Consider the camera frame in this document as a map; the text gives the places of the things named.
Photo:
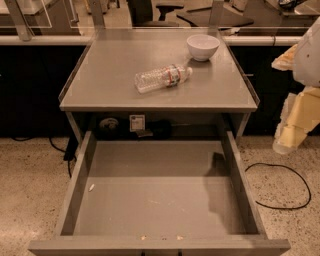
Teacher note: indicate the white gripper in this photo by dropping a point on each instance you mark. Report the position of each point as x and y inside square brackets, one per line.
[308, 62]

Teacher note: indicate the clear plastic water bottle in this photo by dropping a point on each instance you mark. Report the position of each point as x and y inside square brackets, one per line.
[165, 77]

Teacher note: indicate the open grey top drawer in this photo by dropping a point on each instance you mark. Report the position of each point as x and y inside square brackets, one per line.
[159, 198]

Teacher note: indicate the grey cabinet with top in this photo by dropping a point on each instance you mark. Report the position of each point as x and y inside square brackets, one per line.
[104, 81]

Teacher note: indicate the small white scrap in drawer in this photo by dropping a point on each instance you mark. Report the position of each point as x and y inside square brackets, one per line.
[91, 187]

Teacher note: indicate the white ceramic bowl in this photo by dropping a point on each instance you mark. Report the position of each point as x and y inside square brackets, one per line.
[202, 47]

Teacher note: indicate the dark desk in background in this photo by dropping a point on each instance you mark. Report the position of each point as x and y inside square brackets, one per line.
[206, 17]

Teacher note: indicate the black office chair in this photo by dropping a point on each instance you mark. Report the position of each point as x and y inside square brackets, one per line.
[144, 14]

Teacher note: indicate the white wall outlet box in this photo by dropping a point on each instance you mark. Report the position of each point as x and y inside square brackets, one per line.
[137, 122]

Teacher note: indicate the round grey wall socket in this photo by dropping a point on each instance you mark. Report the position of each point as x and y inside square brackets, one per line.
[109, 124]

